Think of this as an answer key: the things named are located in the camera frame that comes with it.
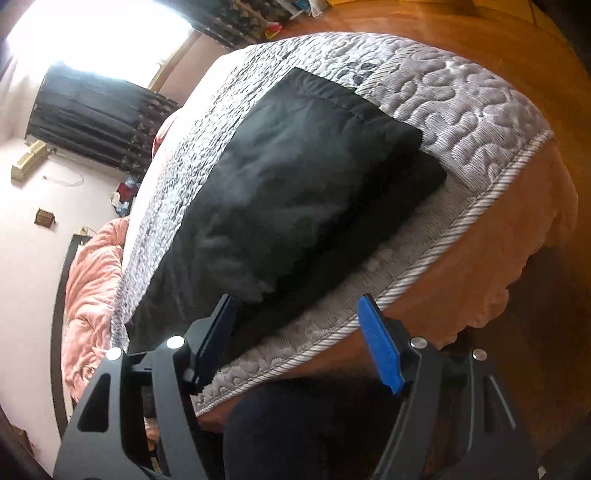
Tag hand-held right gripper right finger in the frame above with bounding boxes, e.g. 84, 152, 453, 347
358, 294, 541, 480

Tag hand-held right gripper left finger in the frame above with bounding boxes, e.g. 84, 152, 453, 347
53, 293, 238, 480

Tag black pants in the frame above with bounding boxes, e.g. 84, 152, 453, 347
124, 69, 448, 354

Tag person's dark trouser leg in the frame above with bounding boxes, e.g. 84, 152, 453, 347
222, 369, 402, 480

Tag pink blanket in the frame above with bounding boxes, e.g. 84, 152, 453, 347
60, 216, 132, 409

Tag orange bed skirt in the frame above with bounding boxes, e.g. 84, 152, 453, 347
198, 136, 580, 432

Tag dark curved headboard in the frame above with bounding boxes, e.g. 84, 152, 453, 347
50, 233, 90, 441

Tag pile of colourful clothes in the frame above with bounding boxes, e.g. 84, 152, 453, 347
111, 175, 141, 217

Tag grey quilted mattress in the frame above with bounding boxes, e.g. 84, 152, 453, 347
111, 31, 555, 418

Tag black curtain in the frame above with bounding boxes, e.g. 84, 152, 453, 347
25, 62, 181, 174
191, 0, 296, 51

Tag thin wall cable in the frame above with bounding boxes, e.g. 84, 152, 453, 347
44, 168, 85, 188

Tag beige wall unit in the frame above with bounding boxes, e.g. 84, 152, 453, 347
10, 141, 49, 183

